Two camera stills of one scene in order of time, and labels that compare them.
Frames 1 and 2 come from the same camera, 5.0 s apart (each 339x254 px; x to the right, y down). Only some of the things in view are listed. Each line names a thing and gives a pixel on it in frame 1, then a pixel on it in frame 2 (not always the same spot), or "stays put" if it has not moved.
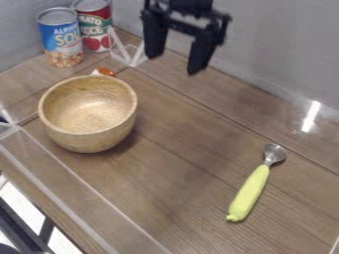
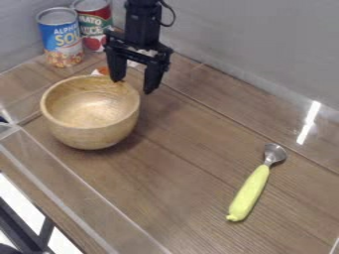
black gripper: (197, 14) to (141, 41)
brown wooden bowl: (86, 112) stays put
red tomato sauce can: (94, 14) stays put
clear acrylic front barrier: (53, 212) stays put
